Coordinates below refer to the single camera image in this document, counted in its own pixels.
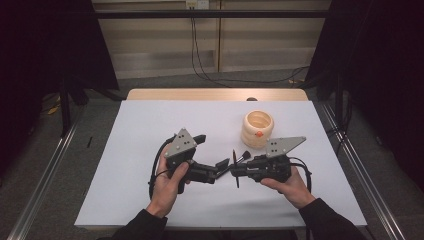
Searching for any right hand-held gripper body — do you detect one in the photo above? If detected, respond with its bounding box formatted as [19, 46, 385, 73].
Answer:
[248, 135, 307, 184]

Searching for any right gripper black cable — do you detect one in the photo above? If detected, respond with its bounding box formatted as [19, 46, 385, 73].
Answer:
[288, 156, 313, 194]

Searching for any cream ringed brush holder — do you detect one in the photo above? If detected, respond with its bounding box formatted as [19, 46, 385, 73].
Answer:
[240, 109, 275, 149]

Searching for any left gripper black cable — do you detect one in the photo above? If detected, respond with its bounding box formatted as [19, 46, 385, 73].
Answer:
[148, 134, 176, 201]

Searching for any person's right hand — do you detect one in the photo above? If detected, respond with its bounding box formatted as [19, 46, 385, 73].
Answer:
[259, 165, 316, 210]

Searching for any black metal stand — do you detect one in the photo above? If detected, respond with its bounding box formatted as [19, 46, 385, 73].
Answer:
[334, 73, 344, 134]
[58, 76, 73, 138]

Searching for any white table mat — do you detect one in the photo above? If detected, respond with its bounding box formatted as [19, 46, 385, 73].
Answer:
[74, 99, 368, 230]

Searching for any black horizontal bar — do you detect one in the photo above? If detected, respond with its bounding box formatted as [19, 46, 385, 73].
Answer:
[94, 9, 331, 19]

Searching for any aluminium rail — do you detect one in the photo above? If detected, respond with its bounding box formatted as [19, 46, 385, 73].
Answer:
[319, 101, 406, 240]
[6, 109, 88, 240]

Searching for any black wall socket cable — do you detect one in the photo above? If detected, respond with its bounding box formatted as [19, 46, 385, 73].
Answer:
[193, 16, 311, 85]
[190, 16, 234, 88]

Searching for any dark thin pencil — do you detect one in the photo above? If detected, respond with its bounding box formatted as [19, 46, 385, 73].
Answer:
[232, 149, 240, 189]

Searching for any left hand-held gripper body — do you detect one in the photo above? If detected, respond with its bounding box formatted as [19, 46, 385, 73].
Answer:
[163, 128, 219, 195]

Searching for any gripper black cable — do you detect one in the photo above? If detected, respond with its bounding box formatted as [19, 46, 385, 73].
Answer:
[148, 134, 176, 201]
[288, 156, 313, 194]

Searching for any black makeup brush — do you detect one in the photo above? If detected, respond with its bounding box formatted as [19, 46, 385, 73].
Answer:
[216, 150, 252, 178]

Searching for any black curtain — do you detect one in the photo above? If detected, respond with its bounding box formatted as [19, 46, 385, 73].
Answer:
[0, 0, 119, 174]
[304, 0, 424, 191]

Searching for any white wall socket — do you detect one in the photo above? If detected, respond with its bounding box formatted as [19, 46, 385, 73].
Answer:
[185, 0, 210, 10]

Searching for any person's left hand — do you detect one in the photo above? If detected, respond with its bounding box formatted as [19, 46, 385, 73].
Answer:
[146, 156, 191, 219]

